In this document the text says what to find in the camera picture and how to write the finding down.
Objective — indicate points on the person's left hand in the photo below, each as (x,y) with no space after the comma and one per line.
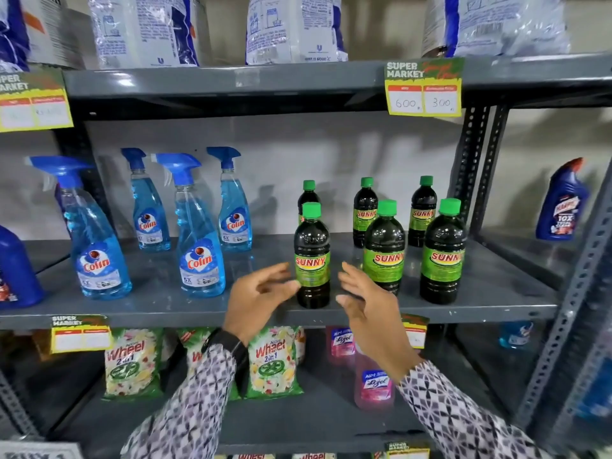
(251,305)

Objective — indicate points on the person's right hand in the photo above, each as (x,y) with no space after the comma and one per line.
(377,329)

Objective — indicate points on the person's left thumb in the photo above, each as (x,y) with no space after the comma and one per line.
(286,291)

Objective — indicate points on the person's right thumb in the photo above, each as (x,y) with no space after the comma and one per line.
(345,303)

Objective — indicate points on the person's left forearm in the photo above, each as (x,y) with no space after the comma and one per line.
(191,411)

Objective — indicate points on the person's right forearm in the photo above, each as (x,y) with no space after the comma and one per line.
(459,420)

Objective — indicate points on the pink floor cleaner bottle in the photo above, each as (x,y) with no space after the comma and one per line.
(373,389)
(340,344)

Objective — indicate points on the green floral detergent packet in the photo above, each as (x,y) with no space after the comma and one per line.
(193,346)
(134,363)
(272,363)

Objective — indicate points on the yellow green price tag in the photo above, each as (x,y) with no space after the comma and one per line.
(81,337)
(406,451)
(423,90)
(415,332)
(31,107)

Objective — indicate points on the blue glass cleaner spray bottle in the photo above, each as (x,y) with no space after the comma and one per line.
(201,262)
(235,219)
(98,262)
(149,219)

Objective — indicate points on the group of dark green-capped bottles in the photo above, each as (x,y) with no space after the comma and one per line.
(442,262)

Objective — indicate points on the small light blue bottle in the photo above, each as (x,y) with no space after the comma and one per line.
(515,334)

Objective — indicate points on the grey metal shelf rack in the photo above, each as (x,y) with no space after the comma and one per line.
(306,78)

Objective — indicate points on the grey slotted metal rack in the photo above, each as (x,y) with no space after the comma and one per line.
(564,325)

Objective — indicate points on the blue toilet cleaner bottle red cap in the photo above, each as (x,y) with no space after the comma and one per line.
(562,210)

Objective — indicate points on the white blue detergent bag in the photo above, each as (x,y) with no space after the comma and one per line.
(294,28)
(143,28)
(502,23)

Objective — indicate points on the dark blue cleaner bottle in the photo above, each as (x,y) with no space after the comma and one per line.
(16,272)

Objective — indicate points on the white printed sign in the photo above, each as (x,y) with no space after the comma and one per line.
(38,451)

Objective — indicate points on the white orange detergent bag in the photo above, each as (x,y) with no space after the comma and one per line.
(52,33)

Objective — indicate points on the dark blue detergent bag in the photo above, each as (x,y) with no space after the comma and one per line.
(12,33)

